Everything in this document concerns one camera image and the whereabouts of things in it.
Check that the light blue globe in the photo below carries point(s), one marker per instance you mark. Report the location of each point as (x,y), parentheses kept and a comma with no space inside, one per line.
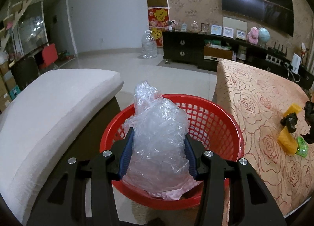
(264,37)

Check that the clear plastic bag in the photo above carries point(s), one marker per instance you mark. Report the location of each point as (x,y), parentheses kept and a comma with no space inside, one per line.
(158,162)

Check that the clear large water jug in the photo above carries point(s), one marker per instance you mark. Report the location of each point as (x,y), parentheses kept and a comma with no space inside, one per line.
(149,48)

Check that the white picture frame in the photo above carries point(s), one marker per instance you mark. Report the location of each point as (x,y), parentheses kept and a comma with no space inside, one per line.
(228,32)

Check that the small picture frame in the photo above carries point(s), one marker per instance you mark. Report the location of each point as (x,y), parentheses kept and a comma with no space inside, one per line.
(240,34)

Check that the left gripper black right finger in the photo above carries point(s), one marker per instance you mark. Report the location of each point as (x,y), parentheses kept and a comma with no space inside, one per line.
(250,201)

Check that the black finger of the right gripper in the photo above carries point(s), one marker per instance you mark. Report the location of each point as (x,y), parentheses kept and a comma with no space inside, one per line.
(309,118)

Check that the white router box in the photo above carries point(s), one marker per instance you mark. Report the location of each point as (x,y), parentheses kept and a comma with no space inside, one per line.
(295,63)

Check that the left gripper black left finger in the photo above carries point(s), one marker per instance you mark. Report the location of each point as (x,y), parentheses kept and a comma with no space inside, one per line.
(83,193)

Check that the blue picture frame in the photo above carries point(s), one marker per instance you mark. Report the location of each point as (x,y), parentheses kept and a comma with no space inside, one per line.
(216,30)

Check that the white cushioned sofa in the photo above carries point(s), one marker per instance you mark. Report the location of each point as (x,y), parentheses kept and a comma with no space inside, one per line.
(41,123)

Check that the green snack packet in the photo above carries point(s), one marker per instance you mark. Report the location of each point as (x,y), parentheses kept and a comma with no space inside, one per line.
(302,149)

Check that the black tv cabinet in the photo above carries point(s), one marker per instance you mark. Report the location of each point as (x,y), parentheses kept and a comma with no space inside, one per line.
(204,51)

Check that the white staircase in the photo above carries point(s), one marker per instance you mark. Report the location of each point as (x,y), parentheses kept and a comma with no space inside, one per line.
(11,14)

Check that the yellow foam fruit net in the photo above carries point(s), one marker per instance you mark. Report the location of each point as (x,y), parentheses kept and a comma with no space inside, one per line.
(294,108)

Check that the red plastic mesh basket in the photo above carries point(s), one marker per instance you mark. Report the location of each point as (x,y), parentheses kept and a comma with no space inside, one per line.
(208,123)

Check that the pink plush toy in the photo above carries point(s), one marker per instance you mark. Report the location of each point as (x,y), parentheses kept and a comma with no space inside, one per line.
(252,36)

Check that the red chair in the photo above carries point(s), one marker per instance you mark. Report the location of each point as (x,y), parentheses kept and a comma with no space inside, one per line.
(49,55)

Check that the black plastic bag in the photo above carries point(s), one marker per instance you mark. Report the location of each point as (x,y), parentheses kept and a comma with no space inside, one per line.
(290,122)

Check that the stacked cardboard boxes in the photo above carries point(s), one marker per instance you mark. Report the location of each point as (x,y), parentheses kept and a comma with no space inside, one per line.
(9,88)

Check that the rose pattern tablecloth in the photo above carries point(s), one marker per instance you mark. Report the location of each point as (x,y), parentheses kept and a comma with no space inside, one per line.
(257,99)

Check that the white security camera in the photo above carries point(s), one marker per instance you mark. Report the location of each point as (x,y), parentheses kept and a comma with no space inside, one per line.
(171,25)

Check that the red festive wall poster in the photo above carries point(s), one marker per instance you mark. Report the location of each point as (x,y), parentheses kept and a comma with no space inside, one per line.
(158,18)

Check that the black wifi router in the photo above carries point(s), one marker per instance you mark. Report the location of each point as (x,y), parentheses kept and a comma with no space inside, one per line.
(278,50)

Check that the wall mounted black television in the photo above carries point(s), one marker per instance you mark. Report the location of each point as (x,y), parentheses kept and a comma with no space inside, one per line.
(278,14)

